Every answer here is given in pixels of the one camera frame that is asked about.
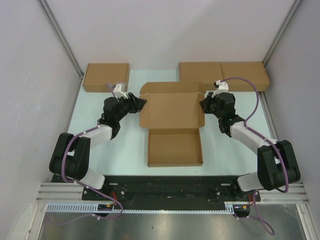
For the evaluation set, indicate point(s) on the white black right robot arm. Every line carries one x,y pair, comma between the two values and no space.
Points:
276,160

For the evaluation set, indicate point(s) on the aluminium corner post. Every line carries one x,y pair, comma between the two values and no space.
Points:
294,8
55,26

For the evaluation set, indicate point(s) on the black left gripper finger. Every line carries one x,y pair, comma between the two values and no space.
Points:
136,108
136,102

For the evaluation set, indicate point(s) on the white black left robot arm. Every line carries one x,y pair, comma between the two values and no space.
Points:
71,155

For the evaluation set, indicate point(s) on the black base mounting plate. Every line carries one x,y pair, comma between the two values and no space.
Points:
172,204

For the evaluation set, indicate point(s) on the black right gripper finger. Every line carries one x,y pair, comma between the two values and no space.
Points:
209,100
208,108

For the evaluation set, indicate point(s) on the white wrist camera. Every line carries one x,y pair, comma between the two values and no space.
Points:
118,91
222,87

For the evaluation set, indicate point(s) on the aluminium corner post right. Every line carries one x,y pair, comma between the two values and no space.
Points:
294,8

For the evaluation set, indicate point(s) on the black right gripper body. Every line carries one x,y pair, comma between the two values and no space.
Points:
218,113

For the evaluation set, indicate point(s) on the aluminium corner post left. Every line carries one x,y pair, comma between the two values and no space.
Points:
55,26

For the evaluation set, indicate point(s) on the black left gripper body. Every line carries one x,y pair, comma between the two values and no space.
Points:
124,106

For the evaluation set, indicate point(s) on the cardboard box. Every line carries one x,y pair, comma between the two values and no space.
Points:
252,71
206,73
99,76
173,117

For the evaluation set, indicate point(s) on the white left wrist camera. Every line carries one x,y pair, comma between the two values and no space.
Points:
118,91

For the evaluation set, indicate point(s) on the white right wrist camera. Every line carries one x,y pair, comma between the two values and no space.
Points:
222,87

